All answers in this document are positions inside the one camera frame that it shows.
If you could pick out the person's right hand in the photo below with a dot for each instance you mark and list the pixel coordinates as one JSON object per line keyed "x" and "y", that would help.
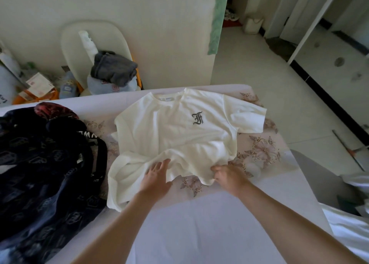
{"x": 230, "y": 180}

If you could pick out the person's left hand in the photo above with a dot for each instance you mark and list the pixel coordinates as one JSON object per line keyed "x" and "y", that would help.
{"x": 154, "y": 183}

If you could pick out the person's left thumb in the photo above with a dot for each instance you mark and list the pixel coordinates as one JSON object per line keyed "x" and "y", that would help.
{"x": 169, "y": 182}

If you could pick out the person's right fingers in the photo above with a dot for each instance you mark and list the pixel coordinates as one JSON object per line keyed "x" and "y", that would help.
{"x": 218, "y": 173}

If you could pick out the white t-shirt with letter print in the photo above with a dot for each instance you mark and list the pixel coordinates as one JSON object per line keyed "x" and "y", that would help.
{"x": 178, "y": 134}

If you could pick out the person's left forearm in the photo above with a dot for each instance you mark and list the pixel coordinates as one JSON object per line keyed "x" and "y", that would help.
{"x": 115, "y": 232}

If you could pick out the person's right forearm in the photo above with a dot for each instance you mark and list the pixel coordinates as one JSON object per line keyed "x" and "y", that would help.
{"x": 288, "y": 226}

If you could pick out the white floral tablecloth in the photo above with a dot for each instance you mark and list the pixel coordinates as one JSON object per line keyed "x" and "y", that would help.
{"x": 219, "y": 223}

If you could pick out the light blue cushion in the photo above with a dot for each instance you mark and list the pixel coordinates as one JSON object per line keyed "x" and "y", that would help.
{"x": 99, "y": 85}

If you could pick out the grey folded garment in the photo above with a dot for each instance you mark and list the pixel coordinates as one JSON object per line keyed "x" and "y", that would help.
{"x": 114, "y": 69}

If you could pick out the dark navy patterned garment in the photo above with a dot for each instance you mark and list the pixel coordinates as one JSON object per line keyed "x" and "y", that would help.
{"x": 43, "y": 180}

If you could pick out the dark red patterned garment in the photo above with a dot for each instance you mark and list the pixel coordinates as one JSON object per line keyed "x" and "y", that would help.
{"x": 54, "y": 110}

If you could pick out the white bed sheet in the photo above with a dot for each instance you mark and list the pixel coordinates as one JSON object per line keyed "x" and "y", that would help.
{"x": 350, "y": 226}

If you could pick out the orange bag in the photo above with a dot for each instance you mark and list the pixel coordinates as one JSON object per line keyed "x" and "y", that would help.
{"x": 47, "y": 96}

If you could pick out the white waste bin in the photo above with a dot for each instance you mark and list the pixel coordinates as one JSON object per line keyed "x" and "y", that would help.
{"x": 253, "y": 26}

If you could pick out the white plastic chair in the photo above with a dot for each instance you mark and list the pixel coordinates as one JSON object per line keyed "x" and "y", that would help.
{"x": 115, "y": 39}

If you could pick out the white paper package red print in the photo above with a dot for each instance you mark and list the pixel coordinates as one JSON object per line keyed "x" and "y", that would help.
{"x": 39, "y": 83}

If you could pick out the white sliding door frame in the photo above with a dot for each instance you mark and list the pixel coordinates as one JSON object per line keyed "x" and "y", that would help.
{"x": 314, "y": 24}

